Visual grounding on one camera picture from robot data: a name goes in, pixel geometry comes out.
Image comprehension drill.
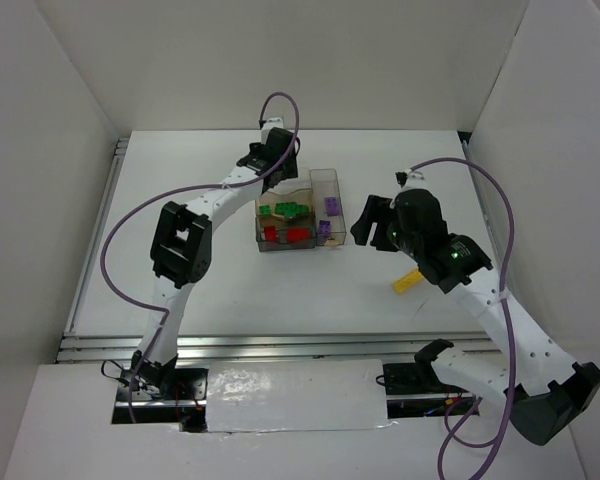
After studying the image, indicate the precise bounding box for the purple square lego brick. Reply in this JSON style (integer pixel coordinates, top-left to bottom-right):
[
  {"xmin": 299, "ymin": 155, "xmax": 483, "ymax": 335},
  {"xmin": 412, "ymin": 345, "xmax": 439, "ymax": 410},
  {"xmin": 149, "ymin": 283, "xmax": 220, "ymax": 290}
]
[{"xmin": 324, "ymin": 196, "xmax": 342, "ymax": 217}]

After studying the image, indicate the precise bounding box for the yellow lego plate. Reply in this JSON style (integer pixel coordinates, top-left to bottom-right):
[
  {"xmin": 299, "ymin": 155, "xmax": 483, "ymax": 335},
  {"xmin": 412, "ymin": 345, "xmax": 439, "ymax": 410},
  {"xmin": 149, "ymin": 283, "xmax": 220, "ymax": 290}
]
[{"xmin": 392, "ymin": 269, "xmax": 424, "ymax": 295}]

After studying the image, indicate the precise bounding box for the purple arch lego brick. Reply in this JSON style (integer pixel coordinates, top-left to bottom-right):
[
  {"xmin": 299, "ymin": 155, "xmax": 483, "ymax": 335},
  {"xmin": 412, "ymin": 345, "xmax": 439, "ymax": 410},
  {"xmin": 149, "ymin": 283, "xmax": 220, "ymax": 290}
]
[{"xmin": 318, "ymin": 220, "xmax": 332, "ymax": 240}]

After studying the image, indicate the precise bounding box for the green lego plate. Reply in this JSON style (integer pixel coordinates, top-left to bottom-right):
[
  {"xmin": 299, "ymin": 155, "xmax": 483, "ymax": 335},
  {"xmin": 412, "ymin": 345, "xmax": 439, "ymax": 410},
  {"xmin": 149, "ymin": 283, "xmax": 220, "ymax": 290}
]
[{"xmin": 274, "ymin": 202, "xmax": 298, "ymax": 217}]

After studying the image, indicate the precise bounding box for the red arch lego brick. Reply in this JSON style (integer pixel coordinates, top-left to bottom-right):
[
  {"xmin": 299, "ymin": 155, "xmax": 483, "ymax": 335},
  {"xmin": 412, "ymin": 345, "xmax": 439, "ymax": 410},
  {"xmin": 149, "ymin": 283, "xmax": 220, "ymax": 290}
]
[{"xmin": 263, "ymin": 226, "xmax": 278, "ymax": 242}]

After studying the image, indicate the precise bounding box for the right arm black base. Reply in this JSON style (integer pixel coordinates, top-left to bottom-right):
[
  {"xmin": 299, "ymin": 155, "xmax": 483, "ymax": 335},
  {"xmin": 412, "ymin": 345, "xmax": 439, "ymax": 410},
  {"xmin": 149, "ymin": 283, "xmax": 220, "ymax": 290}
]
[{"xmin": 375, "ymin": 362, "xmax": 465, "ymax": 398}]

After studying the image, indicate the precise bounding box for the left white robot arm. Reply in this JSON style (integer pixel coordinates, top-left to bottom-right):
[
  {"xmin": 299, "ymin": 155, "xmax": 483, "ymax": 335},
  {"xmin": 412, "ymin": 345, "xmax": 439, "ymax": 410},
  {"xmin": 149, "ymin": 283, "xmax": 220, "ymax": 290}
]
[{"xmin": 131, "ymin": 127, "xmax": 298, "ymax": 396}]

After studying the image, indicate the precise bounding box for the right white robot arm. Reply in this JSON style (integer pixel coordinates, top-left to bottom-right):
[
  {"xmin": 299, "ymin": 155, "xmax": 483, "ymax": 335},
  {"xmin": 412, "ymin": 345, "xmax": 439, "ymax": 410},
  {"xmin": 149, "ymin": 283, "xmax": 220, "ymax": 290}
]
[{"xmin": 351, "ymin": 188, "xmax": 600, "ymax": 446}]

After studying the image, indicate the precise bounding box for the clear plastic bin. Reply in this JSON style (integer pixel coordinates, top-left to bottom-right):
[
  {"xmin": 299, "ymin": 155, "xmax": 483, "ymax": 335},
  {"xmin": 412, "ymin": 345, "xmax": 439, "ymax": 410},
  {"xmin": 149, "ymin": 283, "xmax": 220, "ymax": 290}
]
[{"xmin": 266, "ymin": 168, "xmax": 311, "ymax": 195}]

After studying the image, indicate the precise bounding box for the dark grey plastic bin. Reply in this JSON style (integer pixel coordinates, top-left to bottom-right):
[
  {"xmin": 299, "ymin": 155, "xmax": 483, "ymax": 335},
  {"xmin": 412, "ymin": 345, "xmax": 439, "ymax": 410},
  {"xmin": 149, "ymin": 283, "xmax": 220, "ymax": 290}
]
[{"xmin": 255, "ymin": 218, "xmax": 316, "ymax": 253}]

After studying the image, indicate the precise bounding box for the white tape covered panel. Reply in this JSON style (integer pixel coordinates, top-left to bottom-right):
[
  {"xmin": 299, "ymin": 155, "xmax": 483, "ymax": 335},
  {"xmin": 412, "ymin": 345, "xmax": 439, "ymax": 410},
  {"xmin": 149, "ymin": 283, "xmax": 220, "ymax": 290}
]
[{"xmin": 205, "ymin": 359, "xmax": 389, "ymax": 433}]

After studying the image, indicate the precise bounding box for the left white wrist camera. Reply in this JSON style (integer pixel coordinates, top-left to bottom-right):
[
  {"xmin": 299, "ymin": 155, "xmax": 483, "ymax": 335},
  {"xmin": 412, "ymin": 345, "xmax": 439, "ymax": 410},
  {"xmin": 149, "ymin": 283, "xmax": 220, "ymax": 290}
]
[{"xmin": 259, "ymin": 116, "xmax": 285, "ymax": 144}]

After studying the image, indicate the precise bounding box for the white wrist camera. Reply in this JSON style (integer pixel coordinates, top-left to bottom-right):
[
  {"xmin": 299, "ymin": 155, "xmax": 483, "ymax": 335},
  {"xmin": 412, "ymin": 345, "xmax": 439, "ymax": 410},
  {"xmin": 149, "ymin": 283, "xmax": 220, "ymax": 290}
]
[
  {"xmin": 259, "ymin": 116, "xmax": 285, "ymax": 144},
  {"xmin": 395, "ymin": 170, "xmax": 429, "ymax": 192}
]

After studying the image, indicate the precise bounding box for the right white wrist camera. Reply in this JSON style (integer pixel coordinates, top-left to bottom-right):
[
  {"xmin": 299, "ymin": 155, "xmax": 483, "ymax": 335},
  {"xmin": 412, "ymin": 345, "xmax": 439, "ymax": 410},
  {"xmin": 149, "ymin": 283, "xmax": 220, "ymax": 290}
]
[{"xmin": 395, "ymin": 170, "xmax": 429, "ymax": 192}]

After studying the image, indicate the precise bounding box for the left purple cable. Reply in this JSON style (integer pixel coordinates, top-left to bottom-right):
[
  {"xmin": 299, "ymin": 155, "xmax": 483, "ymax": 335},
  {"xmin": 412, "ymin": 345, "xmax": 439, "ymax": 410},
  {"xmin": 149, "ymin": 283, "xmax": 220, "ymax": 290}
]
[{"xmin": 99, "ymin": 92, "xmax": 301, "ymax": 424}]

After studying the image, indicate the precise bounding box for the aluminium table frame rail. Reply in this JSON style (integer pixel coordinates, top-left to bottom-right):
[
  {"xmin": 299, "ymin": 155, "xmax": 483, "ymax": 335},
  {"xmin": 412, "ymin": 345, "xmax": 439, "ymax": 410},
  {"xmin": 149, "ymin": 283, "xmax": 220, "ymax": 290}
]
[{"xmin": 54, "ymin": 130, "xmax": 537, "ymax": 364}]

